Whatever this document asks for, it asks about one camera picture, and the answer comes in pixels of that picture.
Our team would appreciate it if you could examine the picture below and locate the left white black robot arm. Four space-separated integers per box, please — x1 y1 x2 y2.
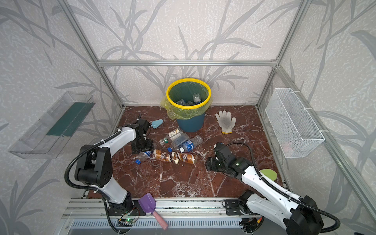
64 117 154 211

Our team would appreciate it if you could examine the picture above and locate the white wire mesh basket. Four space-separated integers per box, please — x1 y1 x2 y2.
265 88 325 159

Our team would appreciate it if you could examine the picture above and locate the square clear bottle blue cap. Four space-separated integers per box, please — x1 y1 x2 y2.
167 134 190 153

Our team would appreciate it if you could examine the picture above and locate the light blue garden trowel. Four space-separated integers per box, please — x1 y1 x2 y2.
151 119 164 129

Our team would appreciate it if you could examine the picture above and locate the green circuit board with wires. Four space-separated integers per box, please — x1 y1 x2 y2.
117 218 138 227

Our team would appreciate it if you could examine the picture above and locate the brown coffee bottle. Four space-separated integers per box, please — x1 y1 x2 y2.
153 149 179 164
171 152 196 165

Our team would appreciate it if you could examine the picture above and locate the white knitted work glove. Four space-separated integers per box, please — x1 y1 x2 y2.
215 110 236 134

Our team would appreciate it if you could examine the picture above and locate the clear bottle blue white label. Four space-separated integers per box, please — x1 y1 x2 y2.
179 135 203 153

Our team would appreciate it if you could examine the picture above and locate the yellow plastic bin liner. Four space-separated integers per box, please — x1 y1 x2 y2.
161 96 212 120

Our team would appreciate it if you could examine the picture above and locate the clear unlabelled bottle white cap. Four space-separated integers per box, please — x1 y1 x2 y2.
193 93 202 105

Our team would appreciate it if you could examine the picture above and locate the teal bin with yellow rim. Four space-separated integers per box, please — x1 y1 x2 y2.
165 78 212 133

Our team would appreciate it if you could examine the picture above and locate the purple scoop with pink handle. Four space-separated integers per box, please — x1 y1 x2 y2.
138 193 168 230

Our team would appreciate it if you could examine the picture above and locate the clear acrylic wall shelf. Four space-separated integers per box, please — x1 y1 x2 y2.
9 92 95 159

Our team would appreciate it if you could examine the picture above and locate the wooden handled green tool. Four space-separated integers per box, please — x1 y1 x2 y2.
260 169 278 181

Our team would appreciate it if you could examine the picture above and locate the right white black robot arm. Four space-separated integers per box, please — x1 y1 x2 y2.
206 142 341 235

